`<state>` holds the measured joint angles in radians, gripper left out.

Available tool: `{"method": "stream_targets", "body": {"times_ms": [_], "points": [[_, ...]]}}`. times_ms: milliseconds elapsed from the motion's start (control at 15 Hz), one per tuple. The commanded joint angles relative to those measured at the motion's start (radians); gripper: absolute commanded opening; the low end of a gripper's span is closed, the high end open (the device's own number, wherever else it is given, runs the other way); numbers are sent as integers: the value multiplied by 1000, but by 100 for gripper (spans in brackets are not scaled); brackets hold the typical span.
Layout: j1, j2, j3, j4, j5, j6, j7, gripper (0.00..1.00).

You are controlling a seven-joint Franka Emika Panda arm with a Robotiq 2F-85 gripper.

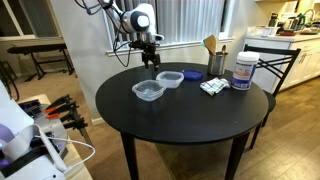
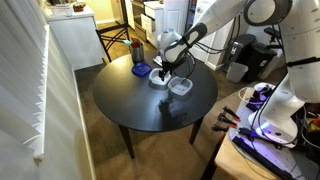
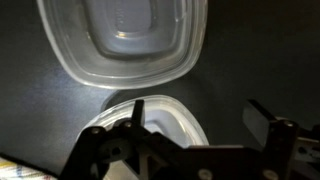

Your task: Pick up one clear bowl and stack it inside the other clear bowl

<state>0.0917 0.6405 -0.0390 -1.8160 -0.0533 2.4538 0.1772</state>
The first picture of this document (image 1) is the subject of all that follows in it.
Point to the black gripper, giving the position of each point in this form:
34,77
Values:
151,52

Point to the clear plastic bowl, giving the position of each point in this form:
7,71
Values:
148,90
170,80

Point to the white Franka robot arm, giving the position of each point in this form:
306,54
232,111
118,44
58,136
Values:
140,20

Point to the red bowl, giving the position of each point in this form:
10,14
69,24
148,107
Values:
287,33

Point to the blue plastic lid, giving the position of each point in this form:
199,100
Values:
193,74

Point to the teal utensil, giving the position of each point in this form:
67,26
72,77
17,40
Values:
202,43

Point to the round black table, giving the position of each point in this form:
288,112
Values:
183,113

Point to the white window blinds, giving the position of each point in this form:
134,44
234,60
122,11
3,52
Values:
190,20

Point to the wooden spatula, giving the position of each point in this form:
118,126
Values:
211,43

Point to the metal utensil cup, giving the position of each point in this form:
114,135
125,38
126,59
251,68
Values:
217,64

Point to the checkered kitchen cloth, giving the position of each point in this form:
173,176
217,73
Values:
215,86

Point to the wooden spoon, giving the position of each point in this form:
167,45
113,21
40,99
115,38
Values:
224,49

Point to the white wipes canister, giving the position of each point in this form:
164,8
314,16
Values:
244,71

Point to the black orange clamp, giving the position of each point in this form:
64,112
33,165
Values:
71,117
63,109
59,101

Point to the black keyboard on stand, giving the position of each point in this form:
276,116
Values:
36,49

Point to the white container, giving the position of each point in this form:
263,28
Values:
266,31

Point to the black metal chair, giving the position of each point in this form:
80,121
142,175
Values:
276,53

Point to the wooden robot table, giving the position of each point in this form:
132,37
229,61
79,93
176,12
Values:
75,166

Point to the white kitchen counter cabinet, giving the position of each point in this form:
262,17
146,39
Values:
303,56

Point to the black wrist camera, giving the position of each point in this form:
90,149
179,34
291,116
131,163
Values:
146,43

